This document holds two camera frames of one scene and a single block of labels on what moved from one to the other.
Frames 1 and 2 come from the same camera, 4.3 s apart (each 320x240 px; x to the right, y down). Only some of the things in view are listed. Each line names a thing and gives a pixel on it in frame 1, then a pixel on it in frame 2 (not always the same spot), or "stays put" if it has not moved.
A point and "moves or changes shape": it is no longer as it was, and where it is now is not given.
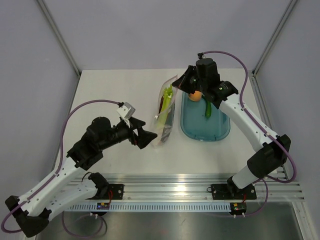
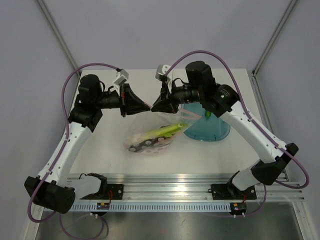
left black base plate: (112, 191) stays put
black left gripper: (144, 137) → (128, 101)
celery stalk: (167, 93) → (164, 132)
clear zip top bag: (164, 122) moves or changes shape
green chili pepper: (208, 110) stays put
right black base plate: (229, 192) stays put
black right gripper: (182, 82) → (164, 105)
